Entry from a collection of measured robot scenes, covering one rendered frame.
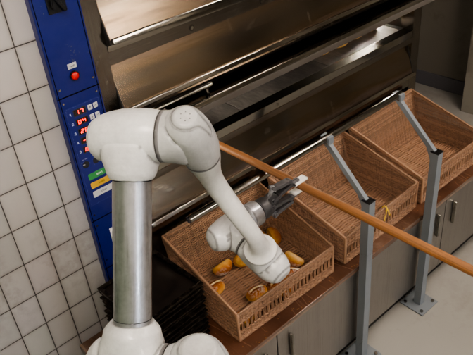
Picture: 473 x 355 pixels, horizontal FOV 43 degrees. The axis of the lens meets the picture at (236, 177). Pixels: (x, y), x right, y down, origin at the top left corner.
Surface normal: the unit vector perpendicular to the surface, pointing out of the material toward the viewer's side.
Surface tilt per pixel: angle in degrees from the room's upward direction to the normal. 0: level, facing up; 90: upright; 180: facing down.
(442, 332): 0
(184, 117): 29
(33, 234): 90
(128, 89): 70
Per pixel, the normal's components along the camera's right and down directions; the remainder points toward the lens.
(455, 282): -0.08, -0.82
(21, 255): 0.66, 0.38
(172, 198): 0.59, 0.07
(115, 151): -0.33, 0.21
